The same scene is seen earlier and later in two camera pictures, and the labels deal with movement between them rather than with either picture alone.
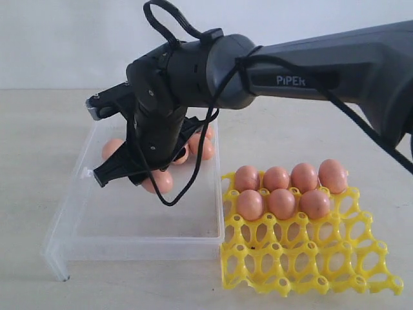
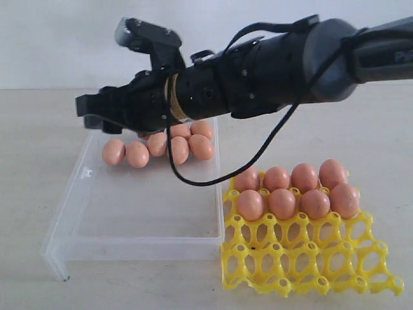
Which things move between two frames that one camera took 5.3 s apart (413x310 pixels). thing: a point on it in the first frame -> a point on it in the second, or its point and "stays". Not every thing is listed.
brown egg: (247, 177) stays
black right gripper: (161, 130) -> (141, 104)
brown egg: (163, 181) -> (344, 199)
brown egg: (304, 176) stays
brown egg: (275, 177) stays
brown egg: (332, 175) stays
